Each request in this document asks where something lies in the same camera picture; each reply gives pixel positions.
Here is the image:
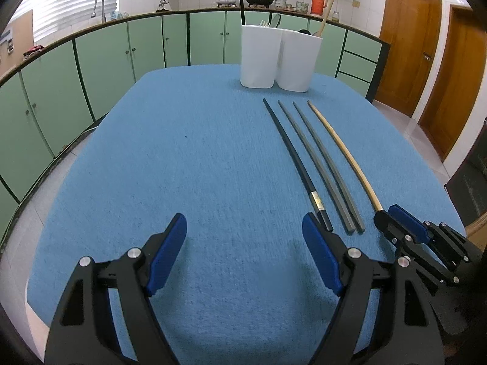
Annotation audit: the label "far right wooden door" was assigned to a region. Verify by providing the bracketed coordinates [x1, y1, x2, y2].
[419, 6, 486, 160]

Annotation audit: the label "black cabinet at right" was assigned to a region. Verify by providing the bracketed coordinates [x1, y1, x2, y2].
[446, 122, 487, 227]

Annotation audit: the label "wooden door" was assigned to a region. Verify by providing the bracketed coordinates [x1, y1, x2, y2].
[419, 6, 486, 160]
[376, 0, 442, 117]

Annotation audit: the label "orange thermos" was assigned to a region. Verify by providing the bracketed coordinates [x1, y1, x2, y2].
[310, 0, 328, 16]

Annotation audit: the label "near wooden door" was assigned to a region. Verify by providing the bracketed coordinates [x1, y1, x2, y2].
[376, 0, 442, 117]

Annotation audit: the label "pink cloth on counter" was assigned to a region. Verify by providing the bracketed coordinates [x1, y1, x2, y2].
[23, 45, 44, 59]

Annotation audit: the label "patterned glass canister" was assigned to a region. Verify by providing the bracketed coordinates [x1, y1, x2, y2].
[296, 1, 309, 14]

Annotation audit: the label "green lower cabinets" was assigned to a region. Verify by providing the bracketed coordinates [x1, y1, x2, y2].
[1, 8, 390, 232]

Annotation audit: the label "steel kitchen faucet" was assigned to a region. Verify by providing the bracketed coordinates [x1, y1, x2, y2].
[91, 0, 107, 24]

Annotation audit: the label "blue table mat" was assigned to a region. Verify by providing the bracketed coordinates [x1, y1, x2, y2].
[27, 65, 463, 364]

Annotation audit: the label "white double utensil holder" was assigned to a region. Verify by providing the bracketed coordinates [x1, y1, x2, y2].
[240, 25, 323, 93]

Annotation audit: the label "grey chopstick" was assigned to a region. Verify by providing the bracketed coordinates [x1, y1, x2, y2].
[278, 101, 356, 233]
[293, 102, 366, 233]

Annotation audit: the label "bamboo chopstick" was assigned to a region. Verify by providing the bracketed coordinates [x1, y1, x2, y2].
[314, 0, 335, 37]
[307, 101, 383, 212]

